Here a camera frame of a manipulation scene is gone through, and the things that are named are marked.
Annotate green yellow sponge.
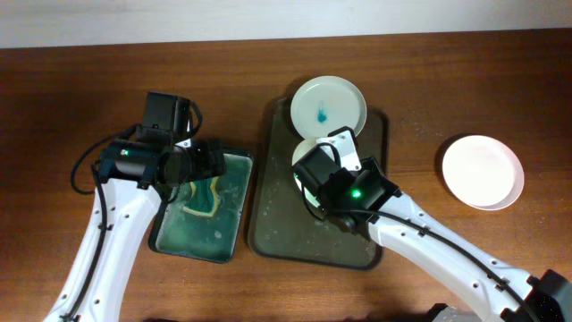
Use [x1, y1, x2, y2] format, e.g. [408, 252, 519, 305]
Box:
[182, 177, 221, 218]

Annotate white plate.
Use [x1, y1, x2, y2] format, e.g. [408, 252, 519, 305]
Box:
[441, 135, 525, 211]
[290, 76, 367, 139]
[291, 137, 336, 208]

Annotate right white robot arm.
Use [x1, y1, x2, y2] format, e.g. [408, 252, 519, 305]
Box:
[316, 161, 571, 321]

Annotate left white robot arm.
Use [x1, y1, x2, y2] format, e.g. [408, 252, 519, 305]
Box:
[46, 139, 226, 321]

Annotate small green wash tray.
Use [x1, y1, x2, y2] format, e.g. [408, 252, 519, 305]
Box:
[147, 148, 254, 264]

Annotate large dark brown tray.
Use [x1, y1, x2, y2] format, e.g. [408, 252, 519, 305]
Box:
[248, 97, 383, 271]

